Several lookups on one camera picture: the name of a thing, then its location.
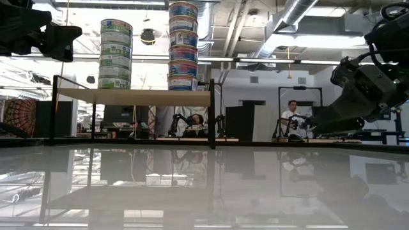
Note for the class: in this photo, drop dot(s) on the smooth silver air duct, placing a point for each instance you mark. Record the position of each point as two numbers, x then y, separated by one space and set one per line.
287 19

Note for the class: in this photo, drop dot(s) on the black station frame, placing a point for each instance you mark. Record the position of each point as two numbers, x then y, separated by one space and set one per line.
220 96
300 87

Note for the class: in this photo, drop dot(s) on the grey wall vent grille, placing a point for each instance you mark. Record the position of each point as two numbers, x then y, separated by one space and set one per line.
302 80
254 80

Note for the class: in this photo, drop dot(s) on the black background robot arm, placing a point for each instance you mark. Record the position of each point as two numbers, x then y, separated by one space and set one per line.
220 123
174 124
297 123

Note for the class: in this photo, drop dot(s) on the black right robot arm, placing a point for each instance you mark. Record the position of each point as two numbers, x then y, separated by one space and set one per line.
396 35

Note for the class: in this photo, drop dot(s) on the red patterned cloth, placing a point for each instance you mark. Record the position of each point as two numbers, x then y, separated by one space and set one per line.
19 115

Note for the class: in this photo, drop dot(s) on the black partition panel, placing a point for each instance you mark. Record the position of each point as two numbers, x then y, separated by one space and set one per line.
239 121

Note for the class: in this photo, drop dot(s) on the background wooden table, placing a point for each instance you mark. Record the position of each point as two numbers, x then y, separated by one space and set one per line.
223 139
335 140

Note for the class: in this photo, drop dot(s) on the black screen panel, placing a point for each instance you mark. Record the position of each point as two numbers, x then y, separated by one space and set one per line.
126 115

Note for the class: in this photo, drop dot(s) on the small black ceiling dome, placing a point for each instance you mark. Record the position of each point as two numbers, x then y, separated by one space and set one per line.
91 79

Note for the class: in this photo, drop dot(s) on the long ceiling light strip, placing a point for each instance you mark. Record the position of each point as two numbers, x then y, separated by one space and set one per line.
265 60

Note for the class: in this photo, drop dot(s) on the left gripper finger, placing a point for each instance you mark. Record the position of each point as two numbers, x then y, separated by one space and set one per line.
60 41

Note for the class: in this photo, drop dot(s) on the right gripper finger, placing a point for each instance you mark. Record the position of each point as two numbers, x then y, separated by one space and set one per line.
342 111
338 127

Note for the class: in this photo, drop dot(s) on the corrugated silver air duct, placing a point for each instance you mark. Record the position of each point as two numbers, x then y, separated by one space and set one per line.
204 48

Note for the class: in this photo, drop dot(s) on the black aluminium table frame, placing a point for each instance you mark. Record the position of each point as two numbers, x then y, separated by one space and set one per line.
287 144

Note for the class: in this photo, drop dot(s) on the black tall panel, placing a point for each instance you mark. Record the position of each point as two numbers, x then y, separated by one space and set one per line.
54 118

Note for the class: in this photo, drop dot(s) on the wooden shelf with black frame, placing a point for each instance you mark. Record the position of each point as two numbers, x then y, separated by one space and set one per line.
134 97

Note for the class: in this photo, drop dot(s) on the black equipment stand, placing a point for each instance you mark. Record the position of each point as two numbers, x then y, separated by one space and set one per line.
398 123

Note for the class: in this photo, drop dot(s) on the person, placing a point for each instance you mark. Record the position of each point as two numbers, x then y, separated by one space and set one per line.
196 119
292 111

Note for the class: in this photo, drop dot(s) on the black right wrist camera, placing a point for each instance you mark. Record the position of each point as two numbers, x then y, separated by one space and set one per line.
343 72

